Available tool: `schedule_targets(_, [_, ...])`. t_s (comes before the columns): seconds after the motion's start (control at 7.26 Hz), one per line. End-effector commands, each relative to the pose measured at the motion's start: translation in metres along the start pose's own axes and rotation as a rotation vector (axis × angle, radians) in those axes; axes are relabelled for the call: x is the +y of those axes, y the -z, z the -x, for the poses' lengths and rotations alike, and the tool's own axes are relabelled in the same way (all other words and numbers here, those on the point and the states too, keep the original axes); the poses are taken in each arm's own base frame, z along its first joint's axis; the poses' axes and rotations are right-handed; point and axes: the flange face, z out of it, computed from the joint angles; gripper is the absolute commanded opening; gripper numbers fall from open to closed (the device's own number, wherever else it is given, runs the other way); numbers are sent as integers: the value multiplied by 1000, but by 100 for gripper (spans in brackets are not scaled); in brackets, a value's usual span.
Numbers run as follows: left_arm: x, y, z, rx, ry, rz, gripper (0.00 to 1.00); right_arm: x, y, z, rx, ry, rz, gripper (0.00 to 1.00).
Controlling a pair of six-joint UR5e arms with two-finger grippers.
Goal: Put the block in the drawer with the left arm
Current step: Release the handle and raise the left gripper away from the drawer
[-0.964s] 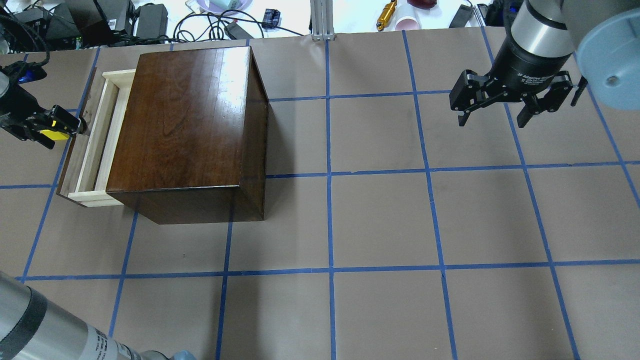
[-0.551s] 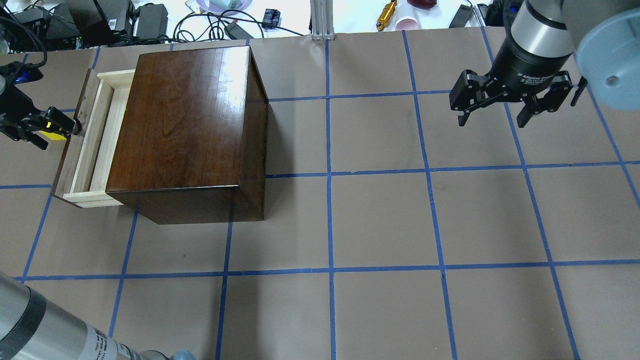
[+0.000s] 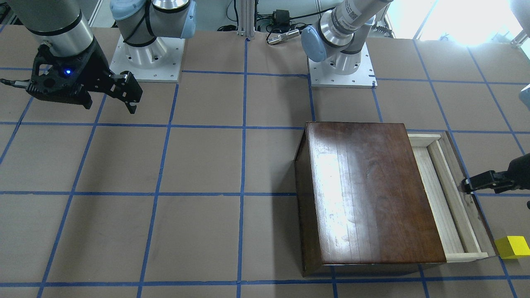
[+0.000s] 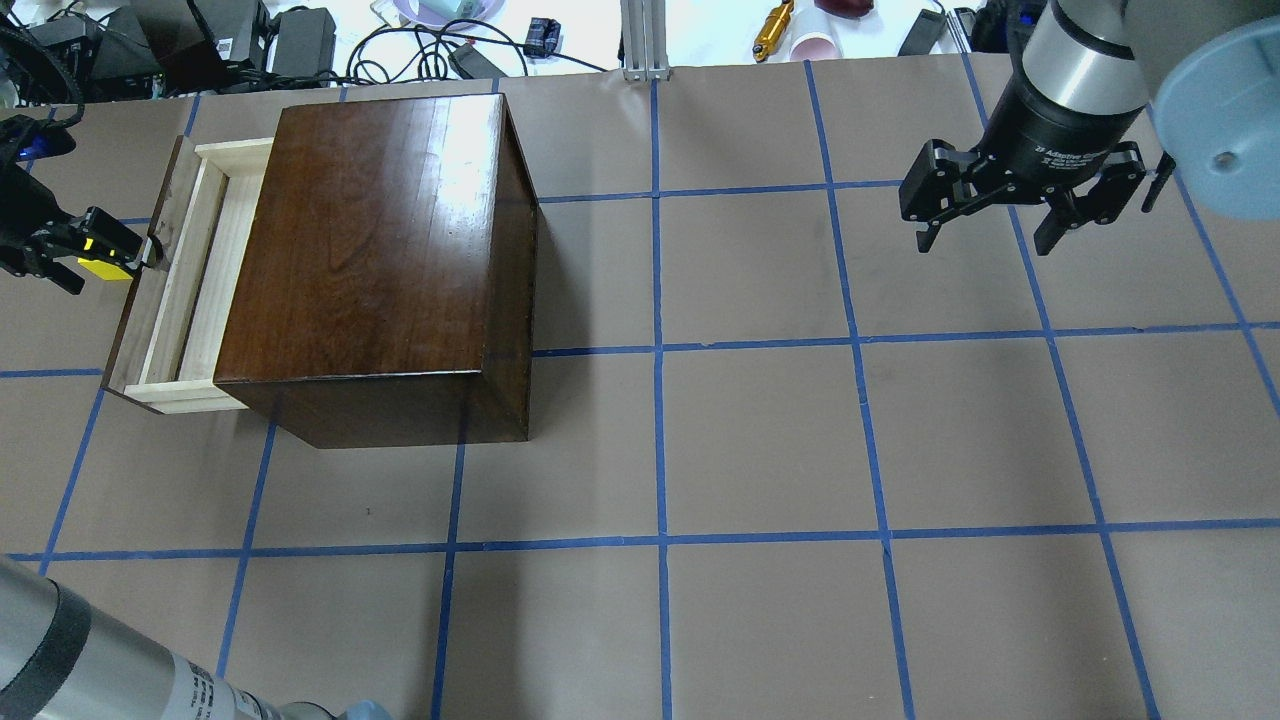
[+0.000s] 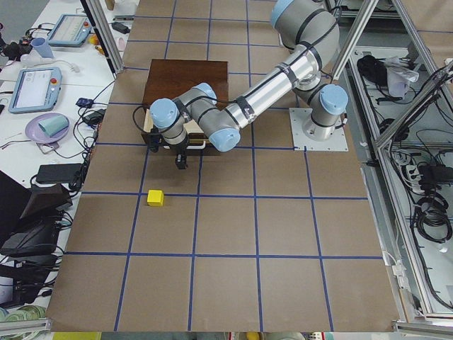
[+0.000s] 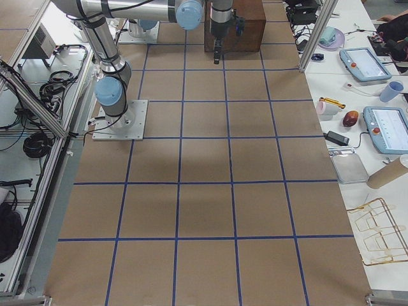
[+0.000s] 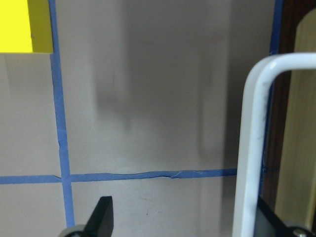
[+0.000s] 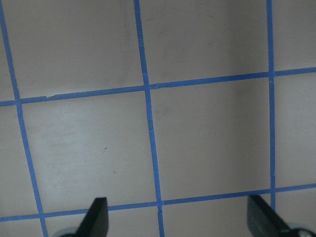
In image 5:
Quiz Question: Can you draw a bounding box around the dark wooden drawer cabinet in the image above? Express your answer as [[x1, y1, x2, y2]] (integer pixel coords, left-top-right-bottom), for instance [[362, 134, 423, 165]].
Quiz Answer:
[[142, 59, 229, 108]]

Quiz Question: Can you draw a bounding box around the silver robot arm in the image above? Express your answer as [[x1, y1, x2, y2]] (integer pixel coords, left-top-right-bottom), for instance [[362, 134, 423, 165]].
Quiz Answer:
[[149, 1, 348, 169]]

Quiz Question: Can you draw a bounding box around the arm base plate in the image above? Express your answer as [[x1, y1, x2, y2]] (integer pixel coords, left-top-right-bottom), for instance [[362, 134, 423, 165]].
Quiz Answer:
[[289, 108, 348, 152]]

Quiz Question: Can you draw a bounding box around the near blue teach pendant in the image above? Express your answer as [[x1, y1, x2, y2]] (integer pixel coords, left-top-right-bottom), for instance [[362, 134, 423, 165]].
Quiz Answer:
[[8, 67, 62, 114]]

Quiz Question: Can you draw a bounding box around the far blue teach pendant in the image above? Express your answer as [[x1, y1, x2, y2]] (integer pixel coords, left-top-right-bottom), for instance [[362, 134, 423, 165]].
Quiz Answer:
[[47, 14, 91, 47]]

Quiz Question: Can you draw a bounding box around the black power brick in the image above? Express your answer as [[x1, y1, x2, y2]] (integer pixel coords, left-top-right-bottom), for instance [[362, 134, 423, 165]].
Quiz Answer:
[[35, 163, 82, 184]]

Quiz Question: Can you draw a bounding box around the yellow wooden block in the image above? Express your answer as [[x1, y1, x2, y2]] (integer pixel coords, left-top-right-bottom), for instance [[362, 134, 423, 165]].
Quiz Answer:
[[147, 189, 164, 207]]

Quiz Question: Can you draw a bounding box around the aluminium frame post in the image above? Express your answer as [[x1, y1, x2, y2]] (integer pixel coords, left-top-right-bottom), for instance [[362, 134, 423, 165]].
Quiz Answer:
[[80, 0, 124, 74]]

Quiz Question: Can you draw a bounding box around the purple plate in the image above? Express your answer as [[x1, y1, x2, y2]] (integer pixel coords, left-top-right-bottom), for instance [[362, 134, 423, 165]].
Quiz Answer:
[[25, 113, 69, 144]]

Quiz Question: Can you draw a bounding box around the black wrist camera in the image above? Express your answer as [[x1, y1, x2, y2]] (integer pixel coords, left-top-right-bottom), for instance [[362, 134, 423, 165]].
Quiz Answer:
[[148, 128, 161, 153]]

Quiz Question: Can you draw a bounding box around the light blue cup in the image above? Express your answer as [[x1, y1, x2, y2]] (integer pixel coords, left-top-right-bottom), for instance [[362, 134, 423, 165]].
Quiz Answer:
[[30, 37, 55, 59]]

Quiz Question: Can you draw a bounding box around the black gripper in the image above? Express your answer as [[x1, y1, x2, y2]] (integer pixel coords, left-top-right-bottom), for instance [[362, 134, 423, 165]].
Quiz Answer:
[[175, 143, 188, 169]]

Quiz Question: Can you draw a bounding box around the teal cup on plate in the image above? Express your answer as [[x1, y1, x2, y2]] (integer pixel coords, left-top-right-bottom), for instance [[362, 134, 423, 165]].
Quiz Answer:
[[38, 115, 69, 137]]

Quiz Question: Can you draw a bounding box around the blue teach pendant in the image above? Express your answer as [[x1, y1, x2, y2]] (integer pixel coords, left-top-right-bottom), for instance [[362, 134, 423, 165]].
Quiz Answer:
[[47, 14, 91, 47], [8, 67, 62, 114]]

